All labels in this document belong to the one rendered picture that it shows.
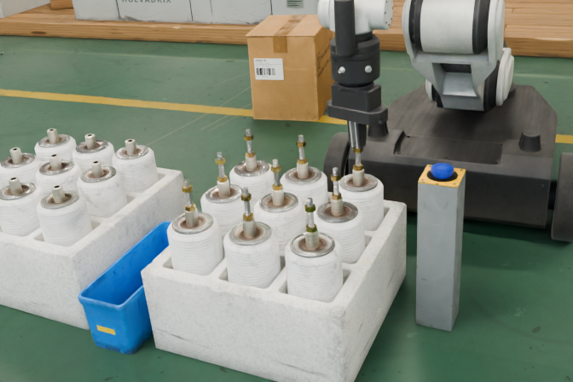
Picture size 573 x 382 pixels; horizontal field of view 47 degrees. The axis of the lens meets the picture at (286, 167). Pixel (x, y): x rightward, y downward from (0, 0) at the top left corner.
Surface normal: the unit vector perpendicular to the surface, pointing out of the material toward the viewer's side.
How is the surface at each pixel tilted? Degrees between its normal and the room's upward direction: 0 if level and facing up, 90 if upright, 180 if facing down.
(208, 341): 90
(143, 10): 90
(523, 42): 90
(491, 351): 0
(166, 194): 90
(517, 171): 46
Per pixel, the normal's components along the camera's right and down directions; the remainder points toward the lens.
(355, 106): -0.62, 0.38
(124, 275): 0.91, 0.08
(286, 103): -0.26, 0.41
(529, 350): -0.07, -0.90
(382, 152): -0.32, -0.33
